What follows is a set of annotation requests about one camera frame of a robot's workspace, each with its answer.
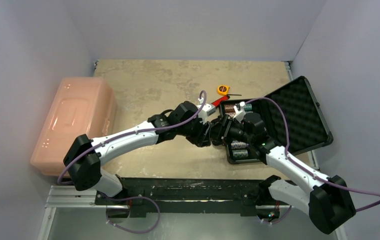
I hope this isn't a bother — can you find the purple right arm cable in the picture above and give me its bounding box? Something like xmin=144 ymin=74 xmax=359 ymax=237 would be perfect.
xmin=244 ymin=96 xmax=380 ymax=226

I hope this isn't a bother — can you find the yellow tape measure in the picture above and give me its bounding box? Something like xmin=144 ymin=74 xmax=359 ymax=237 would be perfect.
xmin=217 ymin=85 xmax=241 ymax=96

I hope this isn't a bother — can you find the orange purple chip stack front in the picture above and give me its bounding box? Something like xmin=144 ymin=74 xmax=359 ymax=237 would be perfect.
xmin=230 ymin=141 xmax=247 ymax=150

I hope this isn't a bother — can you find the pink translucent plastic storage box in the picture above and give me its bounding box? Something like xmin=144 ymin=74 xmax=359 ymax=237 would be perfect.
xmin=30 ymin=77 xmax=117 ymax=177

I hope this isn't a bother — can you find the green chip stack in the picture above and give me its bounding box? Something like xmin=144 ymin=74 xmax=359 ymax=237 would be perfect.
xmin=244 ymin=103 xmax=252 ymax=112

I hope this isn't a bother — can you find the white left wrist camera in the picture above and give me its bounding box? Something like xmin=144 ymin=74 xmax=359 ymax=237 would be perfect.
xmin=197 ymin=103 xmax=216 ymax=124

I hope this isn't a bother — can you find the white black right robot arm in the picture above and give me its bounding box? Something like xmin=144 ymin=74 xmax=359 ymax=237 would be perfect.
xmin=210 ymin=113 xmax=356 ymax=234

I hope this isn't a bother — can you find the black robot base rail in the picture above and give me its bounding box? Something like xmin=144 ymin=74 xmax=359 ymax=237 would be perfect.
xmin=45 ymin=177 xmax=310 ymax=220

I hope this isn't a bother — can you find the red black utility knife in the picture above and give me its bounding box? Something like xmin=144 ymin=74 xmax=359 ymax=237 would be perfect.
xmin=211 ymin=95 xmax=230 ymax=108

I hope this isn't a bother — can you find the pink blue chip stack left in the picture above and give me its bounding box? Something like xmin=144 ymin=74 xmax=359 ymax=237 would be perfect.
xmin=226 ymin=112 xmax=236 ymax=119

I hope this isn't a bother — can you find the orange black chip stack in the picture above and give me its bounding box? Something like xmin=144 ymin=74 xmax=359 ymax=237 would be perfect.
xmin=224 ymin=104 xmax=235 ymax=113

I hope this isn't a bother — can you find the grey blue poker chip stack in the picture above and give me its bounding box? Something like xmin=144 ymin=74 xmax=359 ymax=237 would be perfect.
xmin=232 ymin=149 xmax=249 ymax=159

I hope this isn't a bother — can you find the black poker set case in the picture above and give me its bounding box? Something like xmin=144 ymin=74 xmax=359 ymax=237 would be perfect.
xmin=219 ymin=76 xmax=333 ymax=165

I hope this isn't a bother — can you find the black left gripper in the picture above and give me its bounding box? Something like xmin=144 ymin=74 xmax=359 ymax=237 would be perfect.
xmin=177 ymin=114 xmax=211 ymax=147

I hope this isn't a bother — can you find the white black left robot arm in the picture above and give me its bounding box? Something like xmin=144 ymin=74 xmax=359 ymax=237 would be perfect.
xmin=64 ymin=101 xmax=215 ymax=205

